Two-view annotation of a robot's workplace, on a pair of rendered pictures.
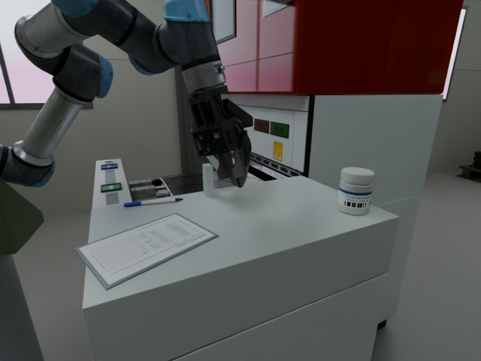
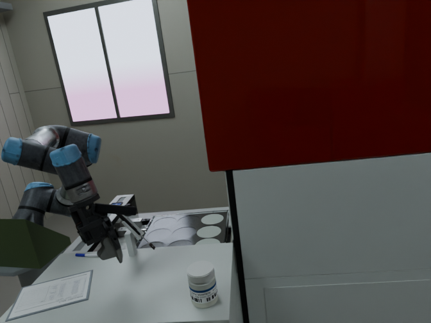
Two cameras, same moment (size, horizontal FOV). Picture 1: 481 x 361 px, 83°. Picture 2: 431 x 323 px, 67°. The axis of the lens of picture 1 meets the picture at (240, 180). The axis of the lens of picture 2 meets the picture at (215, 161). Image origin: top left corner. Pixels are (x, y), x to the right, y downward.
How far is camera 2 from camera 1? 0.78 m
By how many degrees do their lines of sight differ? 31
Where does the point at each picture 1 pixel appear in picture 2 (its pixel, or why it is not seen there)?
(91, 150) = (173, 154)
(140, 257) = (36, 304)
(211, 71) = (74, 193)
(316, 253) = not seen: outside the picture
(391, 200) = (381, 279)
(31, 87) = (130, 103)
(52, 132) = not seen: hidden behind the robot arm
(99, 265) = (18, 304)
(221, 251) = (74, 313)
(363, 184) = (195, 282)
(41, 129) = not seen: hidden behind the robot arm
